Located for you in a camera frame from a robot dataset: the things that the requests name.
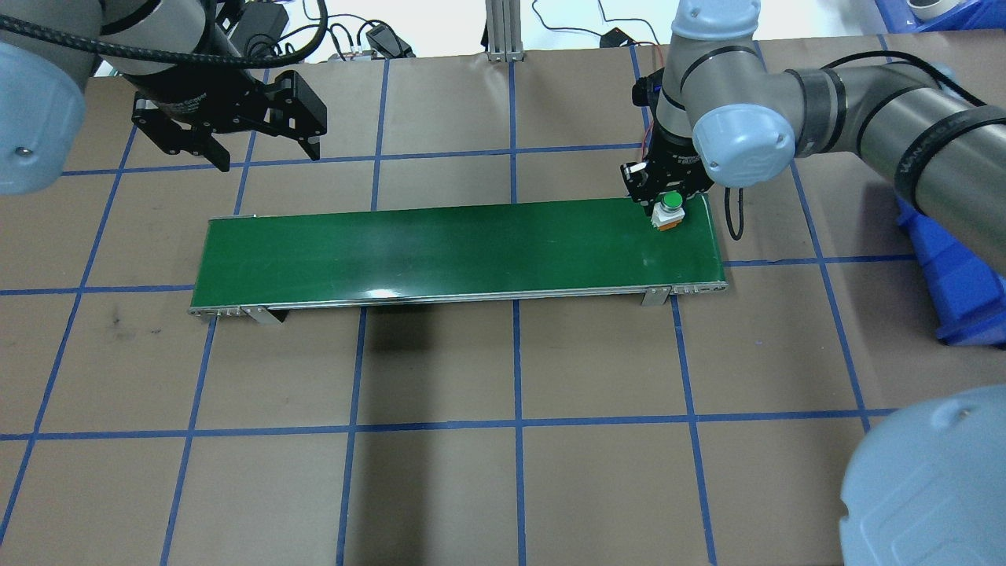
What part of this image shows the green push button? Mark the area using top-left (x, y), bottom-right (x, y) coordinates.
top-left (651, 191), bottom-right (687, 233)

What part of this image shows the black plug adapter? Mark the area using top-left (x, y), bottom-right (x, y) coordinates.
top-left (363, 24), bottom-right (416, 60)

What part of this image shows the white side table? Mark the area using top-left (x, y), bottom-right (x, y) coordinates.
top-left (259, 0), bottom-right (889, 57)

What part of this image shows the green belt conveyor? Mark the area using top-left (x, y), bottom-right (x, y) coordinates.
top-left (187, 193), bottom-right (729, 325)

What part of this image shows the blue bin with fittings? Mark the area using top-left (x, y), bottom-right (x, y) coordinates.
top-left (874, 0), bottom-right (1006, 32)

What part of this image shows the blue plastic bin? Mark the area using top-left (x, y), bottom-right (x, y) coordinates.
top-left (896, 193), bottom-right (1006, 348)

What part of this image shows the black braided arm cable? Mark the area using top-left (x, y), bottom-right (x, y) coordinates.
top-left (0, 0), bottom-right (329, 68)

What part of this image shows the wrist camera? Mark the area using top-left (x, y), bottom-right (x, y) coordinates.
top-left (216, 0), bottom-right (292, 56)
top-left (631, 71), bottom-right (665, 111)

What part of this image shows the aluminium profile post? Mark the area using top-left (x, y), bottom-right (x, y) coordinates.
top-left (485, 0), bottom-right (526, 62)

